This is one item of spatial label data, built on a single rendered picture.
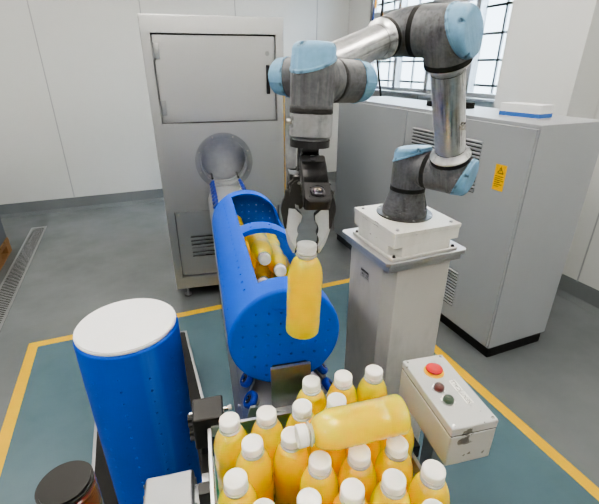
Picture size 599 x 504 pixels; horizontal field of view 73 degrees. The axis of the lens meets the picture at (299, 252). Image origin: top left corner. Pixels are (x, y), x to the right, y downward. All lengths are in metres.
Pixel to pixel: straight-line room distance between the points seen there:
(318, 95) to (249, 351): 0.63
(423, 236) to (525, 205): 1.23
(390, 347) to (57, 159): 5.16
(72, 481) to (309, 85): 0.64
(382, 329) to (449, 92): 0.79
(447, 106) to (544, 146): 1.34
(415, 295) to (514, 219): 1.18
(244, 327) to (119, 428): 0.53
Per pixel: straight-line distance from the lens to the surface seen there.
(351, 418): 0.75
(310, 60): 0.70
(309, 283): 0.77
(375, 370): 0.94
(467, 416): 0.90
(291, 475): 0.84
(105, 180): 6.02
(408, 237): 1.31
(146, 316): 1.29
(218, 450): 0.87
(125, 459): 1.45
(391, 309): 1.42
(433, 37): 1.10
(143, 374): 1.22
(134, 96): 5.86
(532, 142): 2.41
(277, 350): 1.05
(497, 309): 2.74
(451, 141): 1.24
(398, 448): 0.81
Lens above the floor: 1.71
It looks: 25 degrees down
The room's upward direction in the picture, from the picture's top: straight up
